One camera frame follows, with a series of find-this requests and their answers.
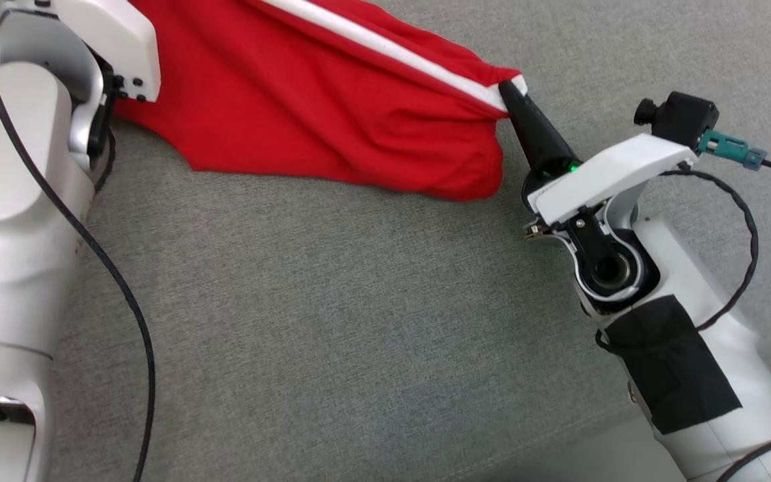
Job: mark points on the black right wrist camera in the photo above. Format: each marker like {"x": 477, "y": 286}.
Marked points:
{"x": 683, "y": 117}

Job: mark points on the red shorts with white stripe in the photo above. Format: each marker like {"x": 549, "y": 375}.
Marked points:
{"x": 292, "y": 100}

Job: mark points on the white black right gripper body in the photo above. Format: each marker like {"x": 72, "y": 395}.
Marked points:
{"x": 606, "y": 177}

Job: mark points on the teal right camera connector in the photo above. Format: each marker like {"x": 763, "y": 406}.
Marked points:
{"x": 727, "y": 147}

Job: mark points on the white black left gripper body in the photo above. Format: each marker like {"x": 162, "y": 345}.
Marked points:
{"x": 118, "y": 40}

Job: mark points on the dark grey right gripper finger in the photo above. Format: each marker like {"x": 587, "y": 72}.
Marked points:
{"x": 531, "y": 144}
{"x": 556, "y": 147}

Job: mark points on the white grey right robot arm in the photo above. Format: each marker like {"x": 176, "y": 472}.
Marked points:
{"x": 693, "y": 375}

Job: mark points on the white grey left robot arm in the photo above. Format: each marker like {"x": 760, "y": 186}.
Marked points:
{"x": 11, "y": 201}

